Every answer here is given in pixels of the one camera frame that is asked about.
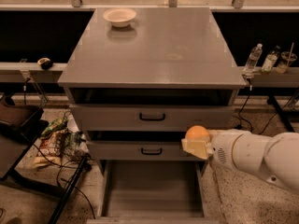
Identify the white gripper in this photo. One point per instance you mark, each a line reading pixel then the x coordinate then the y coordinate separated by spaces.
pixel 221 148

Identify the orange fruit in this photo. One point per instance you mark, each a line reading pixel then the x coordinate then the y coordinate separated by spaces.
pixel 197 132

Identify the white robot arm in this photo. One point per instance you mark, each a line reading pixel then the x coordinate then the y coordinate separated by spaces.
pixel 275 160

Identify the grey middle drawer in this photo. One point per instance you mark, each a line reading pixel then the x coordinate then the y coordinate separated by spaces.
pixel 140 151

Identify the grey drawer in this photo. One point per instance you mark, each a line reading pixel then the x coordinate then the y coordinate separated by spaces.
pixel 140 151
pixel 152 192
pixel 157 118

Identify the grey bottom drawer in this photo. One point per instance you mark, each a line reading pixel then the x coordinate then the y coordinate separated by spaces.
pixel 152 192

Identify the grey drawer cabinet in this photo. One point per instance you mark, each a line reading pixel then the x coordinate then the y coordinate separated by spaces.
pixel 166 56

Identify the grey top drawer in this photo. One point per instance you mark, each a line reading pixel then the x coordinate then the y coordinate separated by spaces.
pixel 157 118

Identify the black table leg with caster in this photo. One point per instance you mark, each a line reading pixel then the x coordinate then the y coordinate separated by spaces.
pixel 285 116

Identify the clear plastic water bottle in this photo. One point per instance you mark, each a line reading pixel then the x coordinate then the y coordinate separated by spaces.
pixel 252 60

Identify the green tea bottle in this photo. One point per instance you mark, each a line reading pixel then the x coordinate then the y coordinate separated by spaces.
pixel 270 60

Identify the plastic cup with straw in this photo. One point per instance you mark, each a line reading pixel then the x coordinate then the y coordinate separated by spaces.
pixel 287 58

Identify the green snack bag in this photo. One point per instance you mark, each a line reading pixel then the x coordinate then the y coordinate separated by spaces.
pixel 56 125

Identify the white bowl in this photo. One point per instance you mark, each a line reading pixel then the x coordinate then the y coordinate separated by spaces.
pixel 119 17

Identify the brown snack bag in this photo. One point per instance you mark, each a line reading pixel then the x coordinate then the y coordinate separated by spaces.
pixel 50 150

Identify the black tape measure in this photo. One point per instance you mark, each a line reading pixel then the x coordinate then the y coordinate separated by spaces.
pixel 45 63

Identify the dark tray on stand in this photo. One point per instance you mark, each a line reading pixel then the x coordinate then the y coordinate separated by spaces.
pixel 16 120

